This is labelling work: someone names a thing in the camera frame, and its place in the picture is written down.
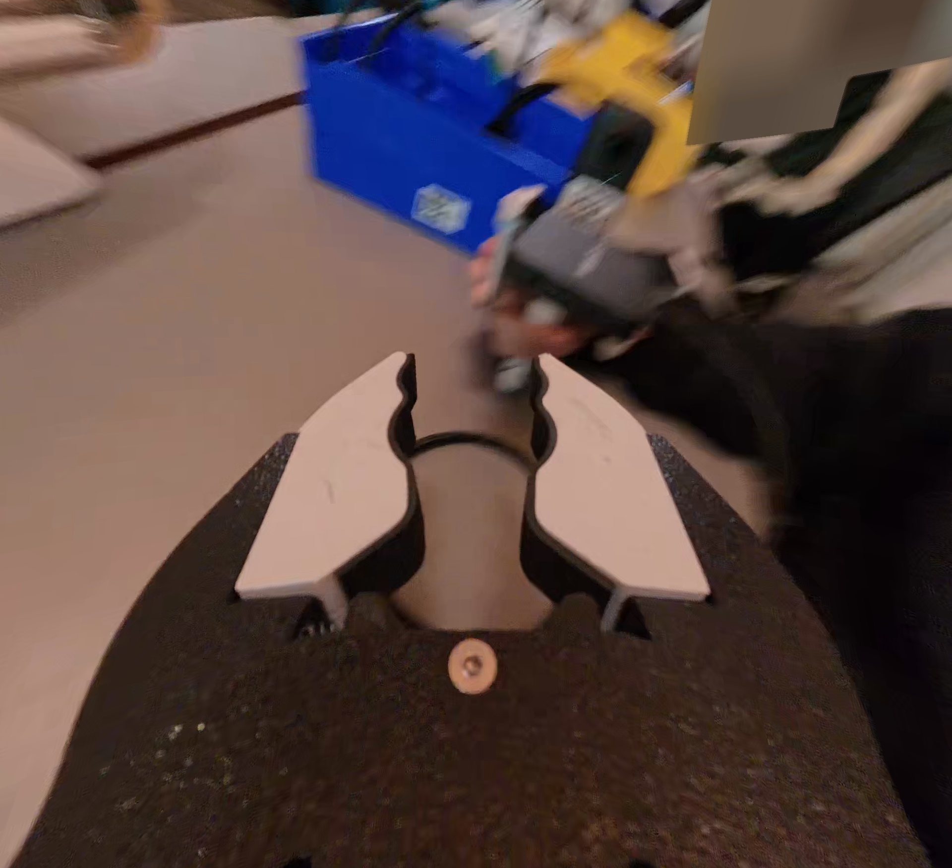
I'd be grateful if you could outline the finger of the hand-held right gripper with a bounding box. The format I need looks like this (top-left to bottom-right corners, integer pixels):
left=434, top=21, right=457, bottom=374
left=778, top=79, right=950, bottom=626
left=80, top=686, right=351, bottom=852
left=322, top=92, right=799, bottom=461
left=487, top=185, right=549, bottom=267

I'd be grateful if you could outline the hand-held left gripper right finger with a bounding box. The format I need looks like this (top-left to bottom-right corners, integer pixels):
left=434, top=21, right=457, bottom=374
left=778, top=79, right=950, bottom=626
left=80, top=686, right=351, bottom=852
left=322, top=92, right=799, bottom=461
left=519, top=352, right=713, bottom=633

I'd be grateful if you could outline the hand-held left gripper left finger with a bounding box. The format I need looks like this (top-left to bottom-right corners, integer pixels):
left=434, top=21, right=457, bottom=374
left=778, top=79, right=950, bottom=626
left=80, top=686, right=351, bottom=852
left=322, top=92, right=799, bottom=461
left=234, top=351, right=426, bottom=633

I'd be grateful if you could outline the yellow plastic bin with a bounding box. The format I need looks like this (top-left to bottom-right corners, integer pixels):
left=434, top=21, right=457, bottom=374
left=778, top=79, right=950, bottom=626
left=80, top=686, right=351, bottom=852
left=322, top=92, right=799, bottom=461
left=539, top=11, right=706, bottom=198

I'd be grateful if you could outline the blue plastic bin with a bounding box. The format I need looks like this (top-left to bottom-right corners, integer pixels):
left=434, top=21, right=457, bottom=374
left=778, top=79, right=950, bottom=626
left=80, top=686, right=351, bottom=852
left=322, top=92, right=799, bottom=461
left=299, top=16, right=599, bottom=258

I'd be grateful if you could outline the person's right forearm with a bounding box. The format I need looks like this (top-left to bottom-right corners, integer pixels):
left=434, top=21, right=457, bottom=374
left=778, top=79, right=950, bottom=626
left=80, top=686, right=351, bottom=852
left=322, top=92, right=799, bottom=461
left=588, top=306, right=952, bottom=586

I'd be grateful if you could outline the grey desk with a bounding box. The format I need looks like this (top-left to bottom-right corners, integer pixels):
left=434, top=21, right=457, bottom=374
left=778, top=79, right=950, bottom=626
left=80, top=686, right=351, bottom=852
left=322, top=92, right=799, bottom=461
left=0, top=13, right=774, bottom=868

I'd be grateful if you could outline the person's right hand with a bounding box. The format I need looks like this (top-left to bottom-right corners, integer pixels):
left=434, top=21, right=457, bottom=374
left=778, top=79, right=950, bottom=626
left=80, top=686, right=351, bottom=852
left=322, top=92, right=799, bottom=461
left=471, top=236, right=596, bottom=371

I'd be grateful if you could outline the white document stand base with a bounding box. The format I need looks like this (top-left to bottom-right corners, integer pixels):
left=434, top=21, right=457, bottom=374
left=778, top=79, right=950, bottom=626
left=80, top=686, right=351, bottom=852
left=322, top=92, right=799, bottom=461
left=0, top=117, right=101, bottom=230

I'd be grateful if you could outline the black cable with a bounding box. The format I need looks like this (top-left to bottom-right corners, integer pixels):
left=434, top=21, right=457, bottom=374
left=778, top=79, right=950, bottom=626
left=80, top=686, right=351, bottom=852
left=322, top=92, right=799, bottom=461
left=487, top=83, right=559, bottom=136

